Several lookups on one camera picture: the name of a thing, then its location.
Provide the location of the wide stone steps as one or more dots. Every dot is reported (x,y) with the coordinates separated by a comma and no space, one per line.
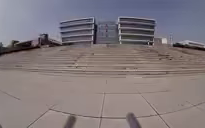
(103,60)

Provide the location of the grey slab pavement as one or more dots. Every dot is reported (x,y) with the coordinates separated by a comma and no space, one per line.
(103,96)

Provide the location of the building with pale horizontal bands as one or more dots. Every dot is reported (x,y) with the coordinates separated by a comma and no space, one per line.
(78,31)

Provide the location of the small white building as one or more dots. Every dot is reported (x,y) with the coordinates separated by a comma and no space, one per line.
(161,40)

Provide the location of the robot's own part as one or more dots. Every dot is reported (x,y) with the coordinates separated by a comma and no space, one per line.
(69,122)
(133,120)

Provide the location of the low brown building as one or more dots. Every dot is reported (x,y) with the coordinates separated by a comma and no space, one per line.
(40,41)

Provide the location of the low white building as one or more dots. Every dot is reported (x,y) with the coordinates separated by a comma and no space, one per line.
(191,43)

